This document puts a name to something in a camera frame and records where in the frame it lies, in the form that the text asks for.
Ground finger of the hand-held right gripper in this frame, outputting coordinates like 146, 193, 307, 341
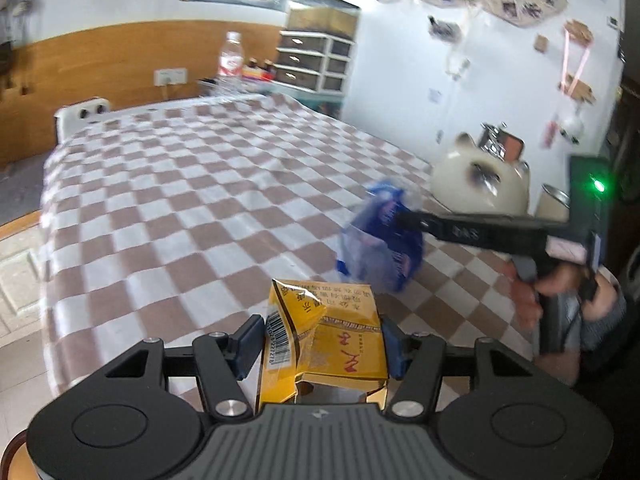
395, 209, 549, 261

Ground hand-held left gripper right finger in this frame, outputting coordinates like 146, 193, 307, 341
384, 316, 536, 420

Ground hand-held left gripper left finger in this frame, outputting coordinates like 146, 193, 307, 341
102, 316, 265, 421

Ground yellow cigarette box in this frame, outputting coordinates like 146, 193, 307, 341
258, 279, 389, 411

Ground purple blue flowered packet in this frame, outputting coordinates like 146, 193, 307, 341
337, 180, 425, 292

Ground person's right forearm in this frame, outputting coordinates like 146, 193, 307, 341
542, 266, 630, 387

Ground person's right hand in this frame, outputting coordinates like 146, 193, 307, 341
505, 262, 587, 330

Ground white cylindrical cup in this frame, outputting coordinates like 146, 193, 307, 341
537, 183, 571, 221

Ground white cat figurine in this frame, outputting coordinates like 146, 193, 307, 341
431, 132, 531, 216

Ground brown white checkered tablecloth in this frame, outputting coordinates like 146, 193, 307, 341
39, 92, 546, 401

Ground white drawer unit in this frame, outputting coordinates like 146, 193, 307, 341
272, 30, 354, 97

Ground white cabinet counter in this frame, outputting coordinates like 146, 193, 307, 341
0, 157, 53, 351

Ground glass fish tank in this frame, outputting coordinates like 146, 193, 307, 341
286, 0, 362, 42

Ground clear water bottle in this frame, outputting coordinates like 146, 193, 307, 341
217, 31, 246, 94

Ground white wall socket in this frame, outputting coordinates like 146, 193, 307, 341
154, 67, 189, 87

